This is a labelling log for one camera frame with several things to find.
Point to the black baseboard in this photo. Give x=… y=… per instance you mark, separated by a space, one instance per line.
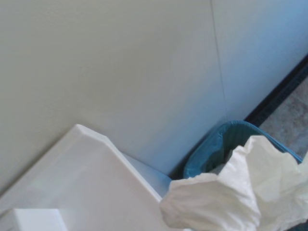
x=276 y=96

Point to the white rectangular box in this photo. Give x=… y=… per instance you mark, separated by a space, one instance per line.
x=38 y=220

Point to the large discarded white tissue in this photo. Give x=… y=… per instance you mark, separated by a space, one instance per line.
x=229 y=156

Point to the teal plastic waste bin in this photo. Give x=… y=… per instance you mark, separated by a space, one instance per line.
x=204 y=154

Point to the white table corner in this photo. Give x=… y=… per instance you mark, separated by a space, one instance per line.
x=72 y=168

